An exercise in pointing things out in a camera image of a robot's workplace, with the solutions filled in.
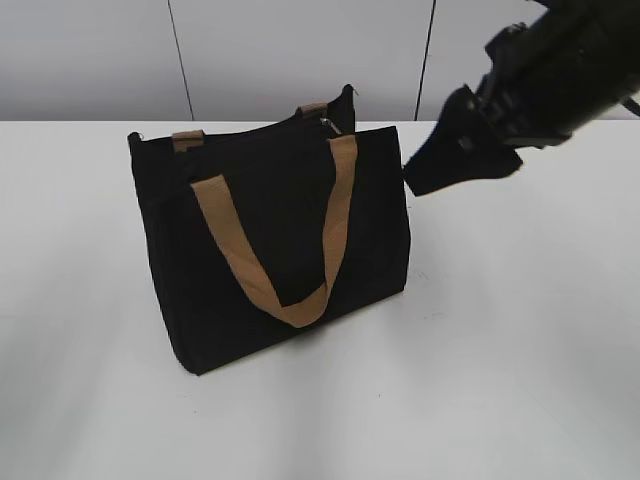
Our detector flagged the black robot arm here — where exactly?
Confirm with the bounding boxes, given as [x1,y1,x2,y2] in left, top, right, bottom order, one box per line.
[403,1,639,196]

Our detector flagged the black tote bag tan handles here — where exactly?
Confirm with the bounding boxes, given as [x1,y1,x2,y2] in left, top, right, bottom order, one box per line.
[127,85,411,375]

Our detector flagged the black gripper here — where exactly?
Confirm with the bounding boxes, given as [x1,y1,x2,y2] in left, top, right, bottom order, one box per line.
[403,22,571,196]

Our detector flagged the silver zipper pull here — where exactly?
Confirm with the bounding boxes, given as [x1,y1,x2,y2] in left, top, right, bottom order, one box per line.
[320,117,343,137]

